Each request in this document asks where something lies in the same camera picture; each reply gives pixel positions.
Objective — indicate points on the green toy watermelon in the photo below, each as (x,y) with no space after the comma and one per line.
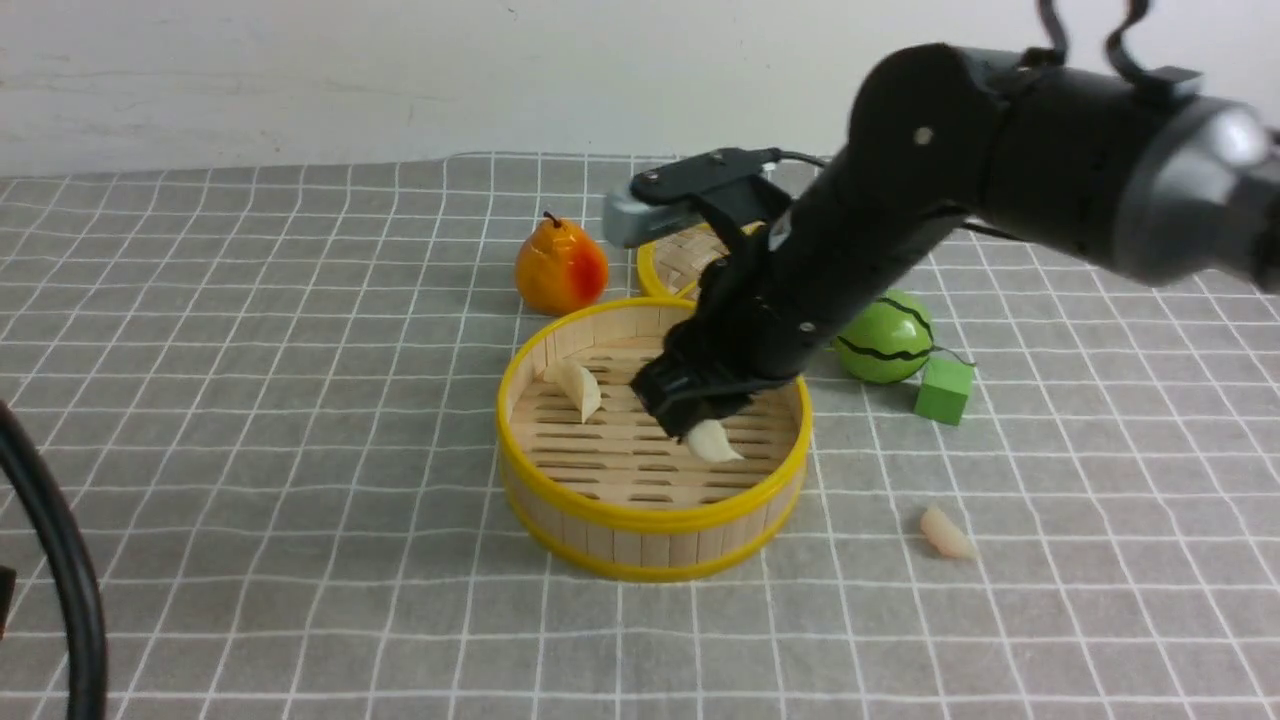
(888,342)

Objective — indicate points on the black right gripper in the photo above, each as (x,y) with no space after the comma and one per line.
(768,309)

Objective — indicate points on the white dumpling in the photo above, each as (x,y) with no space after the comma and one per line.
(708,441)
(577,384)
(945,536)

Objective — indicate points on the woven bamboo steamer lid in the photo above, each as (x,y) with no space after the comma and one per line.
(672,265)

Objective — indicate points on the green toy cube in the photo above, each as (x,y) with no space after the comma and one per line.
(944,391)

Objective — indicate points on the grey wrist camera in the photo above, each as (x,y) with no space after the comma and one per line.
(723,188)

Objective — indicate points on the grey checked tablecloth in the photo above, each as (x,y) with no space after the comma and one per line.
(268,395)

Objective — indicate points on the orange toy pear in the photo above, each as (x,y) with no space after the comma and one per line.
(560,269)

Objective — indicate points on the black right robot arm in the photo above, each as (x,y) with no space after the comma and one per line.
(1142,176)

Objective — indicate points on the bamboo steamer tray yellow rim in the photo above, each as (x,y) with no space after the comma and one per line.
(616,496)

